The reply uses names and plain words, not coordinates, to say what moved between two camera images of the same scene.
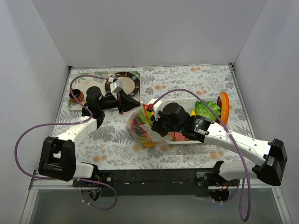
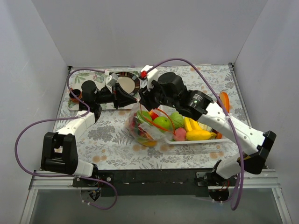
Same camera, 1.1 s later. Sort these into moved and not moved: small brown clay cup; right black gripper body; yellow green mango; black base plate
Moved: right black gripper body
Not moved: black base plate; yellow green mango; small brown clay cup
